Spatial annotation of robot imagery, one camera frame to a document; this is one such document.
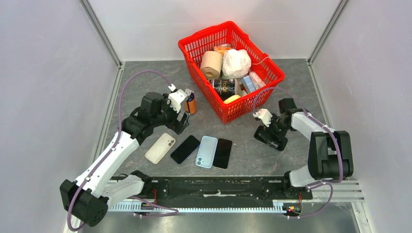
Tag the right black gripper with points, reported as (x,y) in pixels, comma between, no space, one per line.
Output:
(274,119)

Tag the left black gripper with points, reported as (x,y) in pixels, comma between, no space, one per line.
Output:
(178,126)

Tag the blue phone with black screen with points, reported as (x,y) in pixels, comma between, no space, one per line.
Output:
(185,149)

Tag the black phone from blue case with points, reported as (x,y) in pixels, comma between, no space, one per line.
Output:
(222,153)

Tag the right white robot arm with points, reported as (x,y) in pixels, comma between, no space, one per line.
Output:
(330,154)

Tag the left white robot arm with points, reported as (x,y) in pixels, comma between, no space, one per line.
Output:
(89,197)

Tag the orange label blue pump bottle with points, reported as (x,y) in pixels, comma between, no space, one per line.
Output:
(190,104)

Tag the blue box in basket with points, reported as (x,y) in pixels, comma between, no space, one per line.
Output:
(248,84)

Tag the yellow sponge in basket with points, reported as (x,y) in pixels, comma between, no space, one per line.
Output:
(231,99)

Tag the black packet in basket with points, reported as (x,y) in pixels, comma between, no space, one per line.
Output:
(225,88)

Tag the beige toilet paper roll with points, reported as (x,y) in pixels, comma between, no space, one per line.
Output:
(211,65)

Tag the white plastic bag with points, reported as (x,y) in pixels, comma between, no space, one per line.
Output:
(236,63)

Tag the red plastic basket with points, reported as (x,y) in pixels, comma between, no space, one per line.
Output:
(264,73)

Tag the orange box in basket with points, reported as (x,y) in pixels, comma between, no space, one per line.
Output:
(222,48)

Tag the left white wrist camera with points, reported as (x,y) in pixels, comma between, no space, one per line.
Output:
(176,98)

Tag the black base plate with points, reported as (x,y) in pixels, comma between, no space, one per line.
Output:
(220,191)

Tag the white toothed cable rail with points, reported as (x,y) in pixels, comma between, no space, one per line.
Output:
(140,207)

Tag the aluminium frame rail right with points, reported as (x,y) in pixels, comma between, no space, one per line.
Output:
(328,30)

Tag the aluminium frame rail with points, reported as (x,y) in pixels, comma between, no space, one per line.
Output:
(328,30)
(100,31)

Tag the aluminium frame rail left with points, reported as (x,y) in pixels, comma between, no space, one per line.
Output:
(100,31)

